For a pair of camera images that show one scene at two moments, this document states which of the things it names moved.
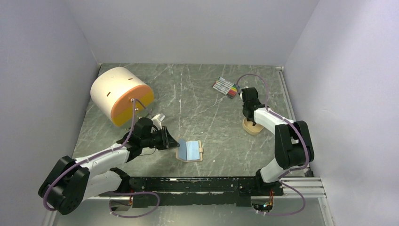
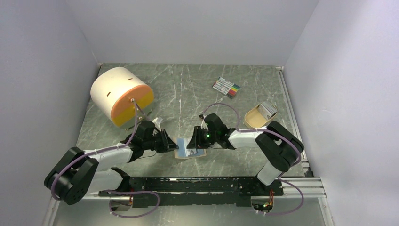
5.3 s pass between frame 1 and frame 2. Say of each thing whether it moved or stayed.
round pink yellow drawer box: stayed
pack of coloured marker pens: stayed
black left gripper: stayed
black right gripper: moved
